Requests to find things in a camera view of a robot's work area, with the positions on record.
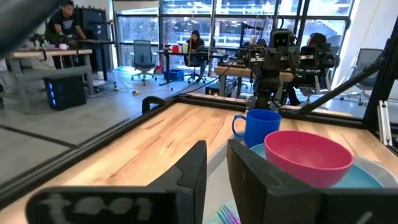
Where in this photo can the blue plastic cup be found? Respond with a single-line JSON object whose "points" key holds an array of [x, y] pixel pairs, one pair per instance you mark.
{"points": [[258, 127]]}

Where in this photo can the blue storage bin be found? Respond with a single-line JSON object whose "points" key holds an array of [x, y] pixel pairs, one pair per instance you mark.
{"points": [[174, 75]]}

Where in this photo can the magenta plastic bowl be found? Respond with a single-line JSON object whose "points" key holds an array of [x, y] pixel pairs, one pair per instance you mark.
{"points": [[308, 161]]}

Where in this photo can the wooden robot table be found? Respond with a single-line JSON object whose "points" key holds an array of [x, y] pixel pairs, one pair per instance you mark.
{"points": [[233, 71]]}

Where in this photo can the grey plastic tray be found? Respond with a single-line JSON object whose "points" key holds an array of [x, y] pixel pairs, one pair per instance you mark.
{"points": [[217, 180]]}

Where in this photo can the person seated at desk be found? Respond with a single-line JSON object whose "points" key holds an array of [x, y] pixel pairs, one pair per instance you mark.
{"points": [[196, 43]]}

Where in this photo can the wooden workbench with grey legs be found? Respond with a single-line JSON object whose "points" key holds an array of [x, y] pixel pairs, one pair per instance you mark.
{"points": [[46, 53]]}

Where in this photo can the pink cup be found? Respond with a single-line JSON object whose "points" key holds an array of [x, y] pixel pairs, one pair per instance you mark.
{"points": [[63, 46]]}

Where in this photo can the red cup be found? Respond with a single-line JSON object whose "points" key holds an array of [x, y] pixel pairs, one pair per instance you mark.
{"points": [[175, 49]]}

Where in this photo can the person seated behind robot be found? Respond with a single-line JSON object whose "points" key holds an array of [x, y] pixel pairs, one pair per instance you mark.
{"points": [[317, 40]]}

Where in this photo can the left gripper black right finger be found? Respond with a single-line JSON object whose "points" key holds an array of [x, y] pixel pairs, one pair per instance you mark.
{"points": [[264, 199]]}

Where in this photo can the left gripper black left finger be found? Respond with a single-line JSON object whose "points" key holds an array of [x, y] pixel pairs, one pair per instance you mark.
{"points": [[194, 186]]}

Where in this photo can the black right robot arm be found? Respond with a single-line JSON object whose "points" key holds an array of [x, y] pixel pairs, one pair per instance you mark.
{"points": [[267, 84]]}

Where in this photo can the cyan plastic plate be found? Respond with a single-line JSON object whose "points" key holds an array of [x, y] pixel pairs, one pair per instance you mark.
{"points": [[357, 179]]}

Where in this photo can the silver aluminium extrusion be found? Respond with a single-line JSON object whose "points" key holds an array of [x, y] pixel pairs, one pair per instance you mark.
{"points": [[385, 124]]}

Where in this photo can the black office desk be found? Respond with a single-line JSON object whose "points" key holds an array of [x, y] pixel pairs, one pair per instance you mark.
{"points": [[214, 55]]}

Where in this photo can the dark tall cabinet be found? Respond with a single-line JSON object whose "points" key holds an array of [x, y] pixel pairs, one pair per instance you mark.
{"points": [[93, 31]]}

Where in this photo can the grey office chair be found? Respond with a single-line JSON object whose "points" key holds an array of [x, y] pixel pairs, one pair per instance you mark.
{"points": [[370, 62], [142, 53]]}

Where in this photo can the black computer tower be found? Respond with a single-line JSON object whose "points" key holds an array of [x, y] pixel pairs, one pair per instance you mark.
{"points": [[66, 91]]}

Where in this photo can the person standing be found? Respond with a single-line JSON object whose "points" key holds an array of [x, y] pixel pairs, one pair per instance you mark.
{"points": [[63, 23]]}

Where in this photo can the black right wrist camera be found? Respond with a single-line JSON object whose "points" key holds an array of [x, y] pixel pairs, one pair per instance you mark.
{"points": [[282, 39]]}

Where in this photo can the black hook clip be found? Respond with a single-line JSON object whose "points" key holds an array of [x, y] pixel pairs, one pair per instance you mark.
{"points": [[145, 105]]}

